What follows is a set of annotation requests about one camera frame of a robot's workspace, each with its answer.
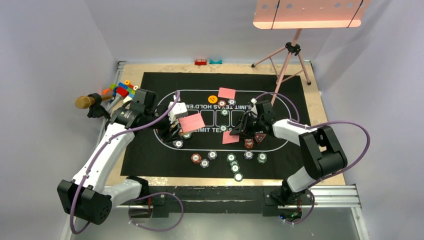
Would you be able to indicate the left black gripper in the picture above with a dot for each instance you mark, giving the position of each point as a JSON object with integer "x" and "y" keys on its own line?
{"x": 165, "y": 133}

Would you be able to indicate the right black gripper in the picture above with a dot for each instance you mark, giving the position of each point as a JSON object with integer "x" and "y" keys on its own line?
{"x": 240, "y": 128}

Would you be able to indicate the single green poker chip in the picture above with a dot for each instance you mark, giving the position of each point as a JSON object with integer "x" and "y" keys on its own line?
{"x": 187, "y": 136}

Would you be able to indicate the single blue poker chip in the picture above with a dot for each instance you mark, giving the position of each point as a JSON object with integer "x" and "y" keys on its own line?
{"x": 178, "y": 143}

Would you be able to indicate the red playing card box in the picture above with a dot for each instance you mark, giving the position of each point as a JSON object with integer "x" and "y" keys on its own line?
{"x": 179, "y": 127}

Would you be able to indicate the dealt red card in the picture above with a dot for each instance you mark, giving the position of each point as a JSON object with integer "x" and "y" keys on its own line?
{"x": 229, "y": 139}
{"x": 226, "y": 93}

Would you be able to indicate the small red chip stack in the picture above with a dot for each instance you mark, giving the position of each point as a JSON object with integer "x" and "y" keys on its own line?
{"x": 248, "y": 143}

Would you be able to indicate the red backed card deck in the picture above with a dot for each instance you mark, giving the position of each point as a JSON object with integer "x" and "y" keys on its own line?
{"x": 191, "y": 123}

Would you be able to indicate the triangular all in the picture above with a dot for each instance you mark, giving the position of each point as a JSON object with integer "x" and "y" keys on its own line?
{"x": 259, "y": 137}

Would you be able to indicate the red poker chip stack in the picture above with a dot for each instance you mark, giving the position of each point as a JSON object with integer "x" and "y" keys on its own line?
{"x": 196, "y": 158}

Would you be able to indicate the small green chip stack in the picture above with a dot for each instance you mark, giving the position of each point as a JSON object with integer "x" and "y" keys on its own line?
{"x": 262, "y": 157}

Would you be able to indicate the blue poker chip stack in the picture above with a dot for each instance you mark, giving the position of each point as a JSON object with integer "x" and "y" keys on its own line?
{"x": 212, "y": 155}

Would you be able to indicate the orange big blind button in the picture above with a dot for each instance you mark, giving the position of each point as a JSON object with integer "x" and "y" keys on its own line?
{"x": 212, "y": 99}

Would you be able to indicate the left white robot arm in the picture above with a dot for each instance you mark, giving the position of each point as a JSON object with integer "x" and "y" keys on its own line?
{"x": 86, "y": 196}

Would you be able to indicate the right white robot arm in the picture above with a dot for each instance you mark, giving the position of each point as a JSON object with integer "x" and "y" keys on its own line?
{"x": 320, "y": 150}

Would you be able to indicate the black poker table mat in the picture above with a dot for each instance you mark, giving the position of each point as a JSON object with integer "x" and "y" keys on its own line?
{"x": 147, "y": 156}

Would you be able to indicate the green poker chip stack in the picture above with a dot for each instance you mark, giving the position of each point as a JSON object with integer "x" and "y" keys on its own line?
{"x": 230, "y": 158}

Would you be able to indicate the colourful toy block vehicle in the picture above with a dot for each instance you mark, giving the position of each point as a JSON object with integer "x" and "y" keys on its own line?
{"x": 123, "y": 89}

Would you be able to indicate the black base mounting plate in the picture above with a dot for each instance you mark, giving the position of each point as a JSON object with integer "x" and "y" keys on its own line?
{"x": 263, "y": 200}

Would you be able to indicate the teal toy block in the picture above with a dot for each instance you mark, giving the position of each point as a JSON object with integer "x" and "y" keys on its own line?
{"x": 215, "y": 61}

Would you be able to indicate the red toy block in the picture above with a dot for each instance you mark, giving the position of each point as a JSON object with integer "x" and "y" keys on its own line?
{"x": 200, "y": 62}

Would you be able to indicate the pink tripod stand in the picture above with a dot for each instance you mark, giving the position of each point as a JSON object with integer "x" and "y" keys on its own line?
{"x": 293, "y": 50}

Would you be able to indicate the gold microphone head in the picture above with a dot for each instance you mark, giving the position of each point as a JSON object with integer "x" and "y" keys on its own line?
{"x": 85, "y": 102}

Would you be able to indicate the pink perforated panel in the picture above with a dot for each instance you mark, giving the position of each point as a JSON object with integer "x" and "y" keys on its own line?
{"x": 309, "y": 14}

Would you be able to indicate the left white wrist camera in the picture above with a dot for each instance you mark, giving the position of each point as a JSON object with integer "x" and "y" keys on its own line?
{"x": 178, "y": 111}

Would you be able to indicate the grey toy block post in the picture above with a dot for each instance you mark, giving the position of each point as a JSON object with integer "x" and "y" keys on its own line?
{"x": 113, "y": 103}

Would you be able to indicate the aluminium rail frame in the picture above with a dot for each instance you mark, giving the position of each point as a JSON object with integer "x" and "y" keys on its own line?
{"x": 335, "y": 214}

